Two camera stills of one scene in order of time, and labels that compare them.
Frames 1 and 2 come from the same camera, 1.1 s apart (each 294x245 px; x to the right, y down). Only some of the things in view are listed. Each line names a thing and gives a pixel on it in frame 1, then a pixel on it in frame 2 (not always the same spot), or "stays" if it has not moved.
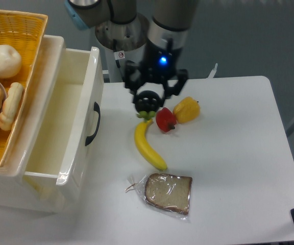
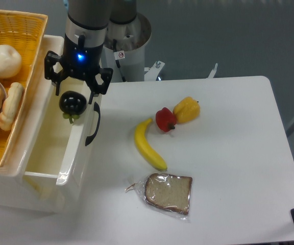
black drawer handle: [97, 108] stays
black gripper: [159, 65] to [78, 60]
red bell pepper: [166, 119] stays
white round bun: [3, 61] stays
